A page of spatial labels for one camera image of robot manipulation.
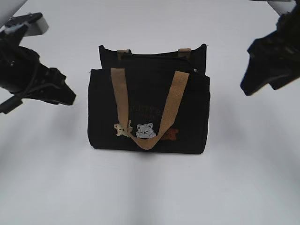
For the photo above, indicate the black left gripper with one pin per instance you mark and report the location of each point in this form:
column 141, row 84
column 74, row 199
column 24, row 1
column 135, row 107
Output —
column 51, row 88

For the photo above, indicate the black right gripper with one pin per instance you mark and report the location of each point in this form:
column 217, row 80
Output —
column 272, row 61

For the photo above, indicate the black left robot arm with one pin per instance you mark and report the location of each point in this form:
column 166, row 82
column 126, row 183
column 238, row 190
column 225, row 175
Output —
column 24, row 76

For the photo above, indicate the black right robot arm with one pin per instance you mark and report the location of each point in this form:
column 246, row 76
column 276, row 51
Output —
column 288, row 26

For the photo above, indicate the black canvas tote bag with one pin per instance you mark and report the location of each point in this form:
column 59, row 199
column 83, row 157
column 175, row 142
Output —
column 148, row 79

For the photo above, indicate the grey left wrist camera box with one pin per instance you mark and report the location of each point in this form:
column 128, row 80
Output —
column 34, row 22

